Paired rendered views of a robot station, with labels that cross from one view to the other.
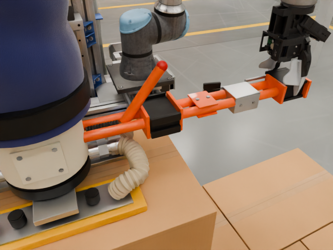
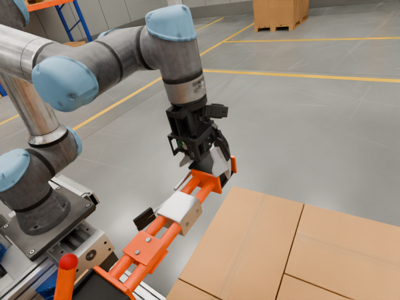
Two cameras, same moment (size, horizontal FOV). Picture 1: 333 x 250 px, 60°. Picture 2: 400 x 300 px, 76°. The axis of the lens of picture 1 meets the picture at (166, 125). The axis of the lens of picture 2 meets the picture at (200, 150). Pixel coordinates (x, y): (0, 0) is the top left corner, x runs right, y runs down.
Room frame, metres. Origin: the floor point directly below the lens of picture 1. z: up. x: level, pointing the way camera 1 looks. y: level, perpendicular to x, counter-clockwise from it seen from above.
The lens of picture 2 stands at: (0.25, -0.07, 1.60)
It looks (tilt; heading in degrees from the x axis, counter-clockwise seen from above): 35 degrees down; 332
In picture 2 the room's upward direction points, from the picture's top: 12 degrees counter-clockwise
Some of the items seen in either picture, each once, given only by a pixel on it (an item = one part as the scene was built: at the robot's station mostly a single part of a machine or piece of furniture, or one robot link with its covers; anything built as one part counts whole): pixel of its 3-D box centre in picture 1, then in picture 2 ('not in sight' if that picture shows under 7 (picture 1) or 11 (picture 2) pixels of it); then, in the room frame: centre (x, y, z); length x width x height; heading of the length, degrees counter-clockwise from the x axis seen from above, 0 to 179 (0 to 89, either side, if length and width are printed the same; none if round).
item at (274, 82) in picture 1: (286, 86); (214, 171); (0.65, -0.31, 1.20); 0.08 x 0.07 x 0.05; 112
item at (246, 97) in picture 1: (240, 97); (180, 212); (0.61, -0.18, 1.20); 0.07 x 0.07 x 0.04; 22
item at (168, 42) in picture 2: not in sight; (173, 44); (0.66, -0.28, 1.50); 0.09 x 0.08 x 0.11; 31
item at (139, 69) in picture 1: (138, 60); (38, 205); (1.05, 0.11, 1.09); 0.15 x 0.15 x 0.10
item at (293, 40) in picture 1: (288, 31); (192, 126); (0.65, -0.28, 1.34); 0.09 x 0.08 x 0.12; 112
